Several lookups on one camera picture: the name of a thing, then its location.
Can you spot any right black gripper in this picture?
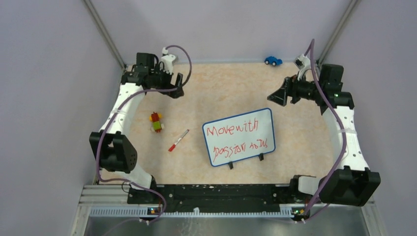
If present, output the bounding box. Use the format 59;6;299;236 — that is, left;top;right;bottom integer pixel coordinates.
268;71;324;106

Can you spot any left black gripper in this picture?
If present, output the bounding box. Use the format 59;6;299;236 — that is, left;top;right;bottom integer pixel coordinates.
149;64;183;98

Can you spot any blue framed whiteboard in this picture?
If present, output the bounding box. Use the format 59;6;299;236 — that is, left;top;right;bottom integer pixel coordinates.
202;108;276;167

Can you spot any red marker cap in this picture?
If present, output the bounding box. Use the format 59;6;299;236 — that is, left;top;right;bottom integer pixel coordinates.
168;143;177;152

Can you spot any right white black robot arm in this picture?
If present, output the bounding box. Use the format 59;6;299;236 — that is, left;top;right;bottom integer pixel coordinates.
267;64;381;207

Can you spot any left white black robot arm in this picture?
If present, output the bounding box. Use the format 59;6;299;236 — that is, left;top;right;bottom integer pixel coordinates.
89;48;184;203

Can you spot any colourful toy brick figure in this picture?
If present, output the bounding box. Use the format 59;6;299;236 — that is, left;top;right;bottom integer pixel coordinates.
149;112;164;133

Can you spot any blue toy car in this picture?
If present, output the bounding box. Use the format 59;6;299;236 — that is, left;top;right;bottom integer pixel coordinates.
264;56;283;66

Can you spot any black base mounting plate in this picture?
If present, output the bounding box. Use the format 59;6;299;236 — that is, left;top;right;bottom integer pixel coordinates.
127;184;312;213

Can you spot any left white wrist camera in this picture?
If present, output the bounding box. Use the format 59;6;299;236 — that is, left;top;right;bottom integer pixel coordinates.
160;47;178;74

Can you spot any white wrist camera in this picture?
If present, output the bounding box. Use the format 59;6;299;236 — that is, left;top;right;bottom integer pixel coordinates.
160;47;178;74
294;54;311;81

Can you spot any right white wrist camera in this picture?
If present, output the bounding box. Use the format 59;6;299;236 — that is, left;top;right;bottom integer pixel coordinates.
294;54;311;81

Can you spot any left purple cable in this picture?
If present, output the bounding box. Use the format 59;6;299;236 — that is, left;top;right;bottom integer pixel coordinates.
95;44;193;225

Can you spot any purple cable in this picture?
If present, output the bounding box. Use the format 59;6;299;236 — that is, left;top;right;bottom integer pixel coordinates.
95;44;193;225
295;38;348;224

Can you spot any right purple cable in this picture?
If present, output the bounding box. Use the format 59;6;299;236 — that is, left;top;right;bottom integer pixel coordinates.
295;38;348;224

